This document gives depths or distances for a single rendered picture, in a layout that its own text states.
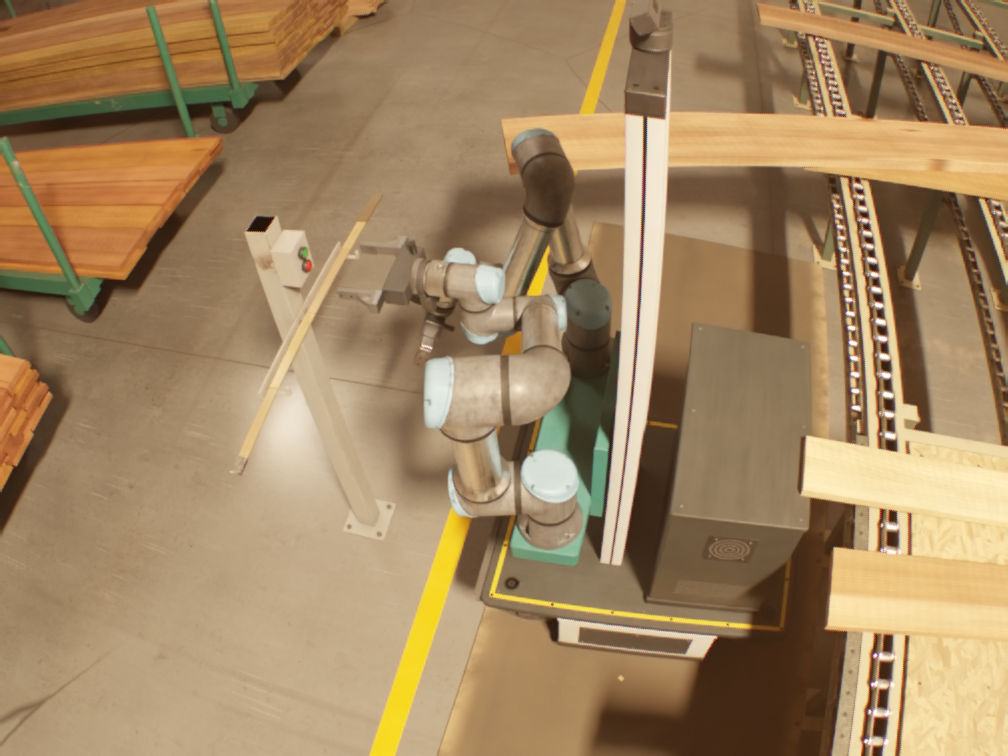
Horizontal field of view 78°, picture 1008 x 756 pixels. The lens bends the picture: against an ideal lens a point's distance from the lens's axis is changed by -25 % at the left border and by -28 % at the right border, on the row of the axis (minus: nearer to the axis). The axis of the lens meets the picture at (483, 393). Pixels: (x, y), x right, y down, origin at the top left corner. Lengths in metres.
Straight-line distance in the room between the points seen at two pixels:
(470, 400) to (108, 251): 2.40
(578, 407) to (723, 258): 1.61
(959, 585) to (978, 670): 0.21
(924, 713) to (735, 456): 0.80
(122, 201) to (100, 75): 1.63
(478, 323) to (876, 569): 1.05
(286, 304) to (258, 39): 2.64
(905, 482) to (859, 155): 1.30
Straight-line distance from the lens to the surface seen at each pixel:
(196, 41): 4.57
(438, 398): 1.32
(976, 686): 1.83
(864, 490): 1.84
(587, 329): 2.00
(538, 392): 1.32
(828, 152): 2.72
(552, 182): 1.73
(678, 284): 3.35
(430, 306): 1.72
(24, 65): 5.66
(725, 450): 1.83
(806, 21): 3.94
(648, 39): 1.22
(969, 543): 1.96
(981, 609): 1.85
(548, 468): 1.70
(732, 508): 1.75
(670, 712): 2.43
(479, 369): 1.33
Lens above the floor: 2.35
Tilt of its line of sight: 52 degrees down
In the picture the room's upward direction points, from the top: 8 degrees counter-clockwise
